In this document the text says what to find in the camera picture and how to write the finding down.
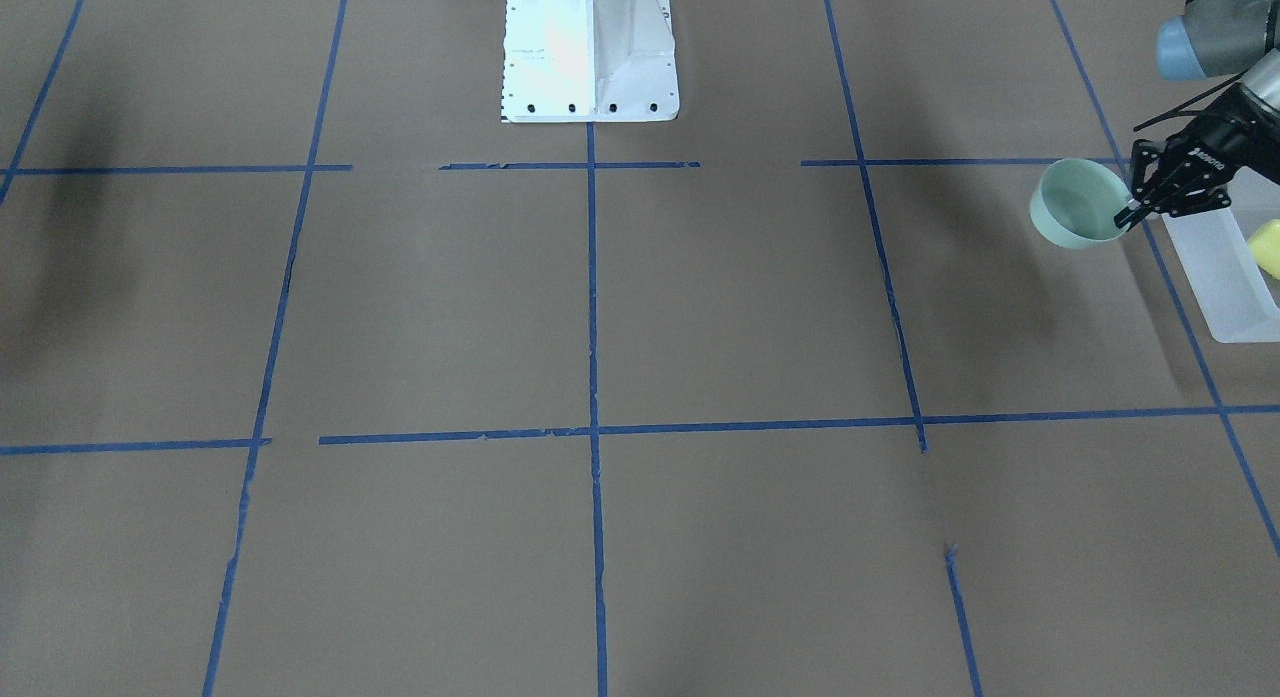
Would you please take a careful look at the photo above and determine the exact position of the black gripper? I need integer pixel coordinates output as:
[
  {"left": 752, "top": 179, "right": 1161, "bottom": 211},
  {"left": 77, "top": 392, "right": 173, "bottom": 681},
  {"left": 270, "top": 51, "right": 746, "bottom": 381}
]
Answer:
[{"left": 1114, "top": 82, "right": 1279, "bottom": 229}]

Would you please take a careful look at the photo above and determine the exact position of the light green bowl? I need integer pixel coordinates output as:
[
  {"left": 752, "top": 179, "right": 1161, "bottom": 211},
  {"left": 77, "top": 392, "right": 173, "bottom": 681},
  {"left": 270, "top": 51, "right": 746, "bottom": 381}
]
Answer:
[{"left": 1028, "top": 159, "right": 1132, "bottom": 249}]

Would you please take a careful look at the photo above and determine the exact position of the yellow plastic cup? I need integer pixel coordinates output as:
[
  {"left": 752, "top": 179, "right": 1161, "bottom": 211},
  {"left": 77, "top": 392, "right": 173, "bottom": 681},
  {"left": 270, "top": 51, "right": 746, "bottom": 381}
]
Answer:
[{"left": 1247, "top": 219, "right": 1280, "bottom": 283}]

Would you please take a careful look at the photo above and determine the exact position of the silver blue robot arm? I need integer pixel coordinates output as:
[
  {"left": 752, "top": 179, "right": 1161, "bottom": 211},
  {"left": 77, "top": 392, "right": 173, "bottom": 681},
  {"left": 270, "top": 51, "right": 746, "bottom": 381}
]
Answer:
[{"left": 1114, "top": 0, "right": 1279, "bottom": 231}]

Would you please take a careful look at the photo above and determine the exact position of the translucent plastic storage box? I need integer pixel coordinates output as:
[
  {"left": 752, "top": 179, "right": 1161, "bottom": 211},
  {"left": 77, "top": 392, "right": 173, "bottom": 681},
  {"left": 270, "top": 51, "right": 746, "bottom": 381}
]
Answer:
[{"left": 1164, "top": 205, "right": 1279, "bottom": 343}]

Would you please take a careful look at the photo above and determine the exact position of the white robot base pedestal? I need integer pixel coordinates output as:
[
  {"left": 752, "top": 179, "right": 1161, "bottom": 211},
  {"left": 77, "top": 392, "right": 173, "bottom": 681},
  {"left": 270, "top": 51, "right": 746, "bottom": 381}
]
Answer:
[{"left": 500, "top": 0, "right": 681, "bottom": 124}]

